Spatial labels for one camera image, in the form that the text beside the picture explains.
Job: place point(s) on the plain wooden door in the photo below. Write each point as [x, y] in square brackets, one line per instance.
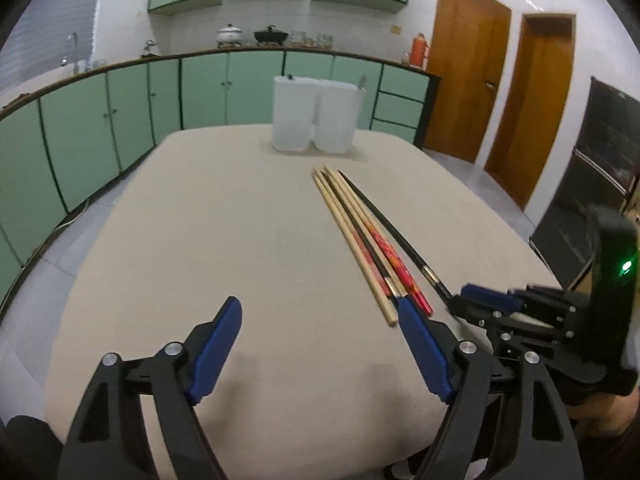
[535, 110]

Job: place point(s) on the white lidded pot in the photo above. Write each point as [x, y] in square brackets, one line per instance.
[230, 35]

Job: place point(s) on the red thermos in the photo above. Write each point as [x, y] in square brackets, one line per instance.
[419, 50]

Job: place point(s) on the person's right hand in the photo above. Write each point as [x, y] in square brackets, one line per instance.
[600, 415]

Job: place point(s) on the black chopstick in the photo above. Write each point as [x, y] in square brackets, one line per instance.
[395, 236]

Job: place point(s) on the red patterned chopstick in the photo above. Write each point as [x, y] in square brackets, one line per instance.
[390, 260]
[362, 252]
[400, 270]

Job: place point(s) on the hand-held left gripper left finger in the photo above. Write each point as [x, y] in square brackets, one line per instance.
[220, 345]

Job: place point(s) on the plain wooden chopstick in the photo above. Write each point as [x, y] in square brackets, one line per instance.
[342, 225]
[331, 195]

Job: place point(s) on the black wok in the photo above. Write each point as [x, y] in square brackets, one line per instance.
[271, 36]

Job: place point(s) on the person's dark clothing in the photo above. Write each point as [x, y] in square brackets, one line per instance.
[612, 455]

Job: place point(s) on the green lower kitchen cabinets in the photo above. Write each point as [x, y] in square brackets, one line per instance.
[75, 135]

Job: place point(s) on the metal faucet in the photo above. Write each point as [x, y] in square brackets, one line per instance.
[75, 47]

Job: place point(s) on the window blinds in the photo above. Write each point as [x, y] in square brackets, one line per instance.
[50, 35]

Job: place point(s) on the metal kettle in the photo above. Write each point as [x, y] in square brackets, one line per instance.
[150, 48]

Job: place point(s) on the black cabinet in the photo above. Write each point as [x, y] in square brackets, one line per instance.
[585, 170]

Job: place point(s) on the glass container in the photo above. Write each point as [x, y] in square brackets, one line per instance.
[298, 38]
[325, 40]

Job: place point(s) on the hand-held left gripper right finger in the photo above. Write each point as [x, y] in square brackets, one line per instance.
[425, 350]

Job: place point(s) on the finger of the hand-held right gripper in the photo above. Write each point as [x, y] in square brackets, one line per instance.
[470, 312]
[490, 296]

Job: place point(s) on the white plastic chopstick holder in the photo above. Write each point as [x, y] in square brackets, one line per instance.
[294, 115]
[337, 117]

